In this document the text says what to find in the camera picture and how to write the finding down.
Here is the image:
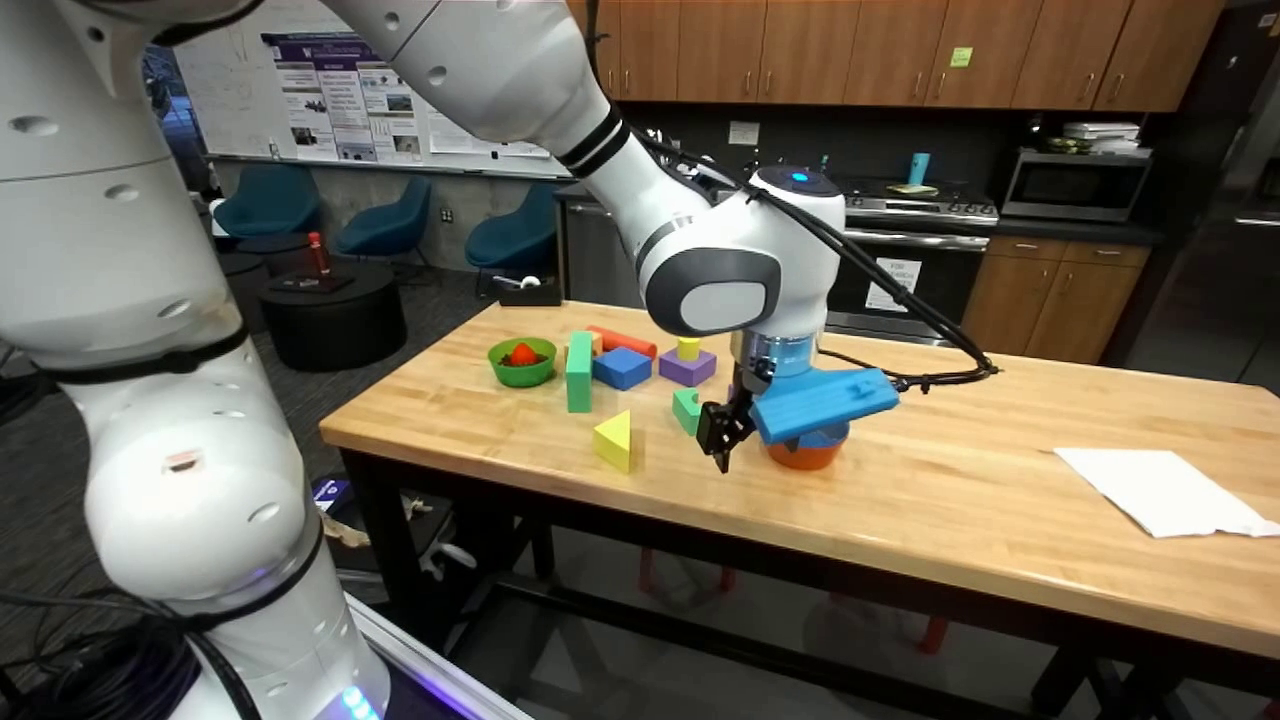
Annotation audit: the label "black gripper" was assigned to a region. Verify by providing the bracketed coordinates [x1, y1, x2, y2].
[692, 330, 819, 476]

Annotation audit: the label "teal arch foam block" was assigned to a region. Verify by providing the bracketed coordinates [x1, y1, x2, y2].
[563, 328, 602, 415]

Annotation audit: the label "green plastic bowl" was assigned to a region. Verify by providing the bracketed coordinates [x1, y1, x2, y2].
[486, 334, 560, 392]

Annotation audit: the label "white robot base platform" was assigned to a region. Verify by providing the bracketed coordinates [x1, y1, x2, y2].
[316, 590, 536, 720]

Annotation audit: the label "purple flat foam block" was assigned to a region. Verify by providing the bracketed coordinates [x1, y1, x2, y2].
[658, 349, 722, 392]

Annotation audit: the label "orange plastic bowl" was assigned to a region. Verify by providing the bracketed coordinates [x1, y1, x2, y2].
[763, 431, 852, 476]

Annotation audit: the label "yellow wedge foam block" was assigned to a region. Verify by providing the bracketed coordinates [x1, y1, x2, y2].
[594, 408, 641, 476]

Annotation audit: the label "red cylinder foam block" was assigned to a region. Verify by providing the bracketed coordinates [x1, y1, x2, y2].
[594, 328, 662, 361]

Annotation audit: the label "steel dishwasher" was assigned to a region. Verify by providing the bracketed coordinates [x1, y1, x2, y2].
[556, 194, 658, 308]

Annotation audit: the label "white paper on oven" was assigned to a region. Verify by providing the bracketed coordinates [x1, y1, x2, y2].
[864, 254, 924, 319]

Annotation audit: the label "long wooden table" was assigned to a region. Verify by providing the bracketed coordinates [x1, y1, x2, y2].
[316, 295, 1280, 720]

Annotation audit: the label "teal lounge chair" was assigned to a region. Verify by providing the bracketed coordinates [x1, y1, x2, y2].
[461, 183, 563, 274]
[215, 160, 324, 252]
[333, 177, 432, 260]

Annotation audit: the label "steel stove with oven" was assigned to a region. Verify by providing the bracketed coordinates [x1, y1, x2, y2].
[835, 177, 1006, 353]

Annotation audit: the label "wooden cabinet beside stove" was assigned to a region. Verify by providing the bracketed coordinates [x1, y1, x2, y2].
[953, 236, 1152, 371]

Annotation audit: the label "large black round ottoman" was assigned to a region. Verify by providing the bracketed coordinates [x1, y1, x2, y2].
[254, 254, 412, 371]

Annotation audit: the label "wooden upper cabinets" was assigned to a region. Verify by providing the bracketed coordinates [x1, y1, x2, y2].
[594, 0, 1231, 118]

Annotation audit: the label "steel microwave oven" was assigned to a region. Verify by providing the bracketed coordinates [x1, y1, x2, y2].
[998, 149, 1152, 233]

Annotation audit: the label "white paper sheet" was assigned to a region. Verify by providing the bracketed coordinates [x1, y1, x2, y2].
[1052, 444, 1280, 542]

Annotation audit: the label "red bottle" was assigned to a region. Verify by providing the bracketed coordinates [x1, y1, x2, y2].
[299, 226, 336, 281]

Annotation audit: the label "stacked white plates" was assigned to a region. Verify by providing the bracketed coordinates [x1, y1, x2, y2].
[1062, 125, 1144, 160]

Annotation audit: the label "poster with purple header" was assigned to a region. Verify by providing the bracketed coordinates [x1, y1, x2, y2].
[257, 26, 428, 166]

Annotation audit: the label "dark steel refrigerator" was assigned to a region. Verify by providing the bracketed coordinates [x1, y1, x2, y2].
[1116, 0, 1280, 404]

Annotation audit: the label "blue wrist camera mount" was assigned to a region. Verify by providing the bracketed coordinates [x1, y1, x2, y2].
[752, 366, 904, 448]

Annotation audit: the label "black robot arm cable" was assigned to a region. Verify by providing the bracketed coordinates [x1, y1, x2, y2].
[663, 157, 1006, 398]

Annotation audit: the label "black cable bundle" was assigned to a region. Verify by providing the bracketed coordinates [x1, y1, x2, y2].
[0, 595, 272, 720]

